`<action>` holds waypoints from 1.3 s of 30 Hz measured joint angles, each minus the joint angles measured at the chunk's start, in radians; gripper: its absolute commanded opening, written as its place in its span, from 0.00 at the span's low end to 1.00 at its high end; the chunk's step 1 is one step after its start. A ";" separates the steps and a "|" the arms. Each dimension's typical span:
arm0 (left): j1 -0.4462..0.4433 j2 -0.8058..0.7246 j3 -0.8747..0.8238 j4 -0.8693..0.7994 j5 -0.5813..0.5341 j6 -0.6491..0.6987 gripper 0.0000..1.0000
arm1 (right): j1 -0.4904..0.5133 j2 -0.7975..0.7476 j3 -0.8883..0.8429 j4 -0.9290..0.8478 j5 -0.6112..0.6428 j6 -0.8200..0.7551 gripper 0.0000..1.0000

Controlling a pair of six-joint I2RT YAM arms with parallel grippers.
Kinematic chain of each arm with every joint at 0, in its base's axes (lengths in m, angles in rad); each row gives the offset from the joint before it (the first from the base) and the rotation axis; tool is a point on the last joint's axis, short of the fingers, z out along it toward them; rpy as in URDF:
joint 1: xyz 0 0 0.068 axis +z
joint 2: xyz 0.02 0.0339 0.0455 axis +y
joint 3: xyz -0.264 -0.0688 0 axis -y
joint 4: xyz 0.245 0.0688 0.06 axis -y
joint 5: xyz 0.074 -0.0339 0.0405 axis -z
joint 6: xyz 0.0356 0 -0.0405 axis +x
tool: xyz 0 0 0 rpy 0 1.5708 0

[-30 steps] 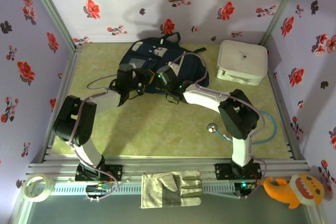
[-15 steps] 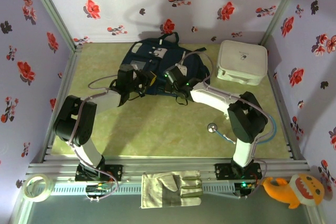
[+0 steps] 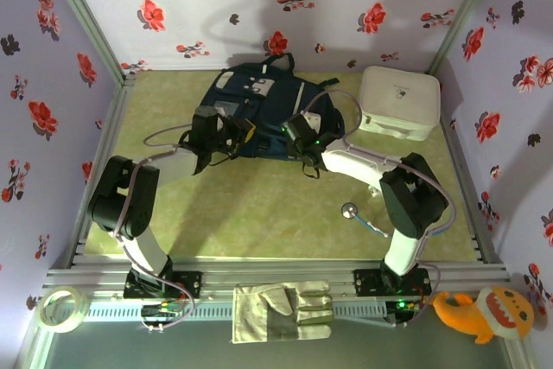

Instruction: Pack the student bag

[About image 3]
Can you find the aluminium corner post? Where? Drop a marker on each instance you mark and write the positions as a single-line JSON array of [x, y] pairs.
[[463, 19], [87, 19]]

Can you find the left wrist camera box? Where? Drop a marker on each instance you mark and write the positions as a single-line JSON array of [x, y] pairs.
[[224, 110]]

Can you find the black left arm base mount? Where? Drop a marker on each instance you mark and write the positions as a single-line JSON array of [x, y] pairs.
[[192, 284]]

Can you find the grey white work glove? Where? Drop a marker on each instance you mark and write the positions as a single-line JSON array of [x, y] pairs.
[[276, 313]]

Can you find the aluminium frame rail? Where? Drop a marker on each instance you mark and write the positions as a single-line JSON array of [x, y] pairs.
[[276, 274]]

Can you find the navy blue backpack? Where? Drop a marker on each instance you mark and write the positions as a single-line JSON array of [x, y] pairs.
[[268, 127]]

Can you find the small circuit board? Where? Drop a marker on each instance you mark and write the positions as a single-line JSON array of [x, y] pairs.
[[160, 311], [408, 306]]

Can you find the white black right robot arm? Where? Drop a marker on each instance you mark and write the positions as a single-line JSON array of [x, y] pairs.
[[354, 163]]

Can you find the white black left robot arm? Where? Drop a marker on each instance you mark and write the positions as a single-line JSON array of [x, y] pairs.
[[149, 252]]

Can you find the small clear white bottle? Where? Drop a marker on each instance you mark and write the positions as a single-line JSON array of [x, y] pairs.
[[374, 191]]

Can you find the aluminium side rail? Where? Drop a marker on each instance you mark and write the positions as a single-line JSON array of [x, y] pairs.
[[460, 148], [121, 97]]

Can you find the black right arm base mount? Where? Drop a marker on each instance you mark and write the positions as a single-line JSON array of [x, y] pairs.
[[365, 282]]

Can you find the orange shark plush toy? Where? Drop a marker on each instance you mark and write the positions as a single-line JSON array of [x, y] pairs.
[[475, 317]]

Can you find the blue tube stethoscope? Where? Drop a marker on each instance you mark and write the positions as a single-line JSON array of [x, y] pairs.
[[347, 210]]

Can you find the clear tape roll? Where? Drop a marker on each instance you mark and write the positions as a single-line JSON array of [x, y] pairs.
[[47, 300]]

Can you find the white medical case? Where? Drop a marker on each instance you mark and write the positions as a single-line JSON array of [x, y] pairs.
[[397, 97]]

